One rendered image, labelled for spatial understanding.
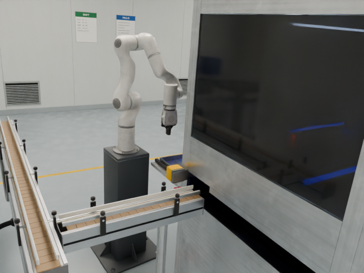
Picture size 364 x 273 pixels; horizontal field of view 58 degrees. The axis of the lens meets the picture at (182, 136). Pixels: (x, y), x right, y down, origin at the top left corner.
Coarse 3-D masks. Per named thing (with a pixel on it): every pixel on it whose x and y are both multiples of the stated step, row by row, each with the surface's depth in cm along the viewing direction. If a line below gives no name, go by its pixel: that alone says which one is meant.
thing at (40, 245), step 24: (0, 120) 250; (0, 144) 199; (24, 144) 206; (24, 168) 183; (24, 192) 158; (24, 216) 133; (48, 216) 140; (24, 240) 124; (48, 240) 125; (24, 264) 124; (48, 264) 113
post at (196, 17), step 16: (192, 16) 154; (192, 32) 156; (192, 48) 157; (192, 64) 159; (192, 80) 160; (192, 96) 162; (192, 112) 164; (192, 128) 167; (192, 176) 177; (176, 256) 196; (176, 272) 199
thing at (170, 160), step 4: (168, 156) 218; (172, 156) 220; (176, 156) 222; (180, 156) 223; (160, 160) 215; (164, 160) 211; (168, 160) 219; (172, 160) 220; (176, 160) 221; (180, 160) 221; (168, 164) 206; (172, 164) 214; (176, 164) 215; (180, 164) 215
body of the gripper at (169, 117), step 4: (164, 108) 209; (164, 112) 206; (168, 112) 207; (172, 112) 208; (176, 112) 210; (164, 116) 207; (168, 116) 208; (172, 116) 209; (176, 116) 211; (164, 120) 207; (168, 120) 209; (172, 120) 210; (176, 120) 212; (164, 124) 208; (168, 124) 209; (172, 124) 211
